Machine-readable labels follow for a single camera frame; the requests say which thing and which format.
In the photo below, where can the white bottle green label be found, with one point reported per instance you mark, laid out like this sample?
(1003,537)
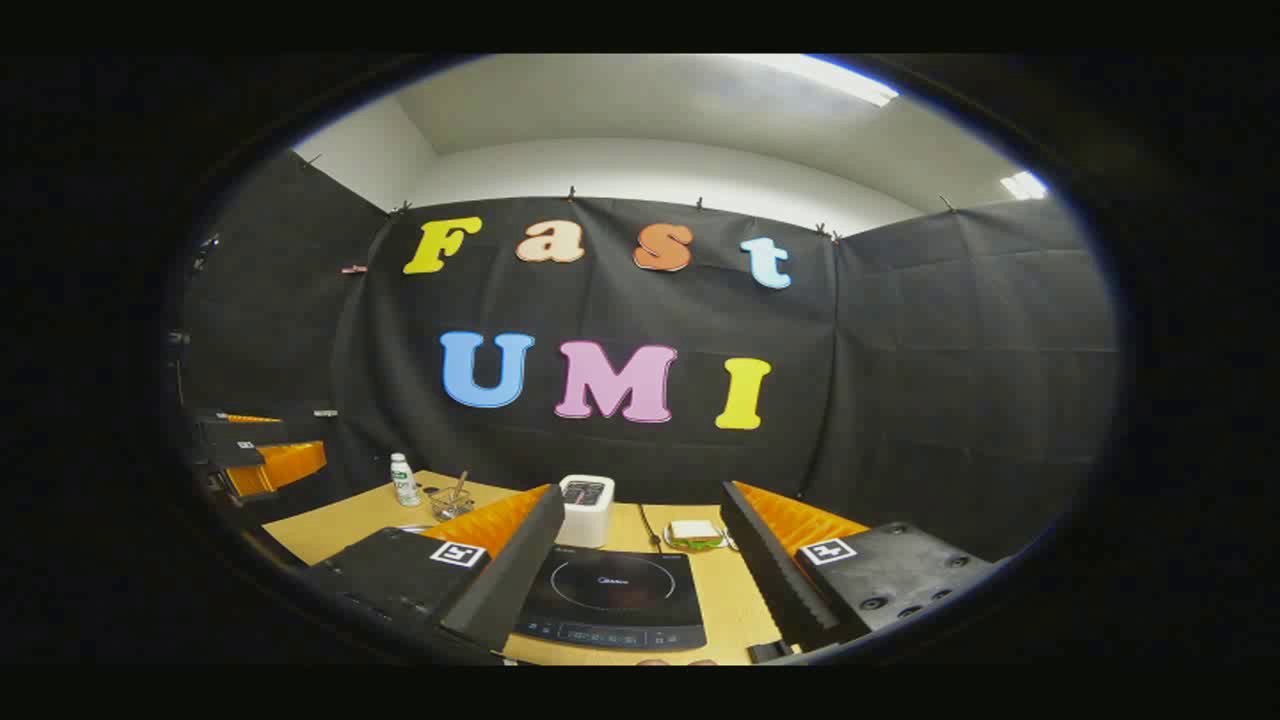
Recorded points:
(404,485)

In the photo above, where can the wooden stick utensil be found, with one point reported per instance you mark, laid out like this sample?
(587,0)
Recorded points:
(459,484)

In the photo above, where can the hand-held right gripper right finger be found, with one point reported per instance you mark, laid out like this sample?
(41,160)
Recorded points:
(775,575)

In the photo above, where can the sandwich with lettuce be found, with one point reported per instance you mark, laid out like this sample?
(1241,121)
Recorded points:
(694,533)

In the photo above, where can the white toaster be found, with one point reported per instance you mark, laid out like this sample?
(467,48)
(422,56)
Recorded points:
(585,515)

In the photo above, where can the black induction cooktop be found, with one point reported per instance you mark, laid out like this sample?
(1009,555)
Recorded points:
(610,600)

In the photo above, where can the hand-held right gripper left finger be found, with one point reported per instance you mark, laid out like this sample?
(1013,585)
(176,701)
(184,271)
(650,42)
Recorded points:
(500,580)

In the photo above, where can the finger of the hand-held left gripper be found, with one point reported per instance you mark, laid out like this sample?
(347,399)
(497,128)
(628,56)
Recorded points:
(250,431)
(285,465)

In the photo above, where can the black backdrop cloth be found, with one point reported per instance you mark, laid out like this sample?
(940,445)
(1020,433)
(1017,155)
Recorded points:
(900,380)

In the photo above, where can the white sandwich plate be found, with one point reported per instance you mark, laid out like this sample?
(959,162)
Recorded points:
(715,546)

